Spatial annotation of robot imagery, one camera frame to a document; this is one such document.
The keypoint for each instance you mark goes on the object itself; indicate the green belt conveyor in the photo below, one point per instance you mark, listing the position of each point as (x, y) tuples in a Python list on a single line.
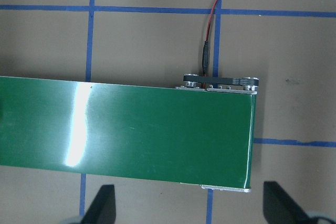
[(157, 134)]

